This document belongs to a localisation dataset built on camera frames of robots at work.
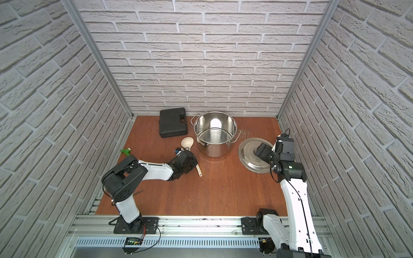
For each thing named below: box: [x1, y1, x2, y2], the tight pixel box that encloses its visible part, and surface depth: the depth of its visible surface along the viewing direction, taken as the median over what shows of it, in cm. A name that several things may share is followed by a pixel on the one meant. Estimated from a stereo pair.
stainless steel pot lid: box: [238, 137, 274, 174], surface depth 100 cm
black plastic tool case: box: [158, 107, 188, 139], surface depth 112 cm
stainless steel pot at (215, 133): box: [190, 111, 242, 158], surface depth 99 cm
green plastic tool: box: [119, 147, 132, 157], surface depth 100 cm
